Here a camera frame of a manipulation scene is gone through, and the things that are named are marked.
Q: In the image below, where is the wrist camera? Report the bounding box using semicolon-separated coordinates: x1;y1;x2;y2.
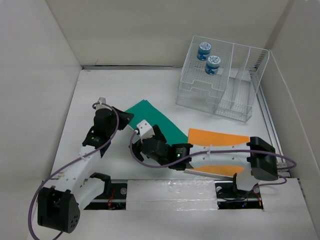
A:
95;97;107;111
136;119;155;141

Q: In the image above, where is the white wire desk organizer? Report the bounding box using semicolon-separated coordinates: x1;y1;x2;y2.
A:
176;36;270;123

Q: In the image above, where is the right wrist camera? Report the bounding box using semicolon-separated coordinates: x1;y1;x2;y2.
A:
136;119;155;141

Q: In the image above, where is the blue white jar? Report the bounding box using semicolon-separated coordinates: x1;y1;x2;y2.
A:
205;55;221;75
197;42;212;61

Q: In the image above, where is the green notebook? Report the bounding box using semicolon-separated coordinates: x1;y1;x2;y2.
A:
125;99;188;145

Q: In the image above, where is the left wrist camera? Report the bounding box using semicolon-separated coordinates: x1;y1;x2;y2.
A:
95;97;107;111

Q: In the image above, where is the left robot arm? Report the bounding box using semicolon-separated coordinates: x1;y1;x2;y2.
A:
37;104;134;234

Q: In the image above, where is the orange notebook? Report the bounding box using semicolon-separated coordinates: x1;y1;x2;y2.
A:
184;128;250;179

